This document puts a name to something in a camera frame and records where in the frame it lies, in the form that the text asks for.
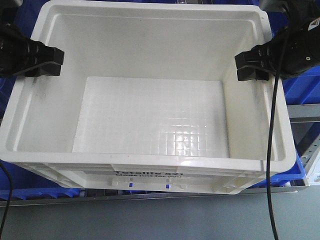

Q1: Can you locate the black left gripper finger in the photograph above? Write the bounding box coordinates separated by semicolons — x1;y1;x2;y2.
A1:
37;46;65;66
24;63;61;77

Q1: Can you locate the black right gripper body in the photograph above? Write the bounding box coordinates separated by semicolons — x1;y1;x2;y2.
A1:
259;17;320;80

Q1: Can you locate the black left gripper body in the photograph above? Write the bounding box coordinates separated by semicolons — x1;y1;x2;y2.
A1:
0;21;48;78

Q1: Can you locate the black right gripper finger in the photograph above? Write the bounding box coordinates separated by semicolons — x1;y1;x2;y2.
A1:
234;46;262;69
237;67;269;81

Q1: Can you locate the white plastic tote bin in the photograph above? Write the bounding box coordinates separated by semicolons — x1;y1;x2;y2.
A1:
0;0;298;195

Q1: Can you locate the black cable left side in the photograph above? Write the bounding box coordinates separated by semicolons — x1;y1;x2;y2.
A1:
0;162;14;240

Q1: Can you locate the black cable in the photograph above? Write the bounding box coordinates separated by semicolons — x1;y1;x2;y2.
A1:
265;29;288;240
0;162;14;240

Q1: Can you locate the black cable right side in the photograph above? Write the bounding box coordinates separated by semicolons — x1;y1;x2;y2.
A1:
265;29;288;240

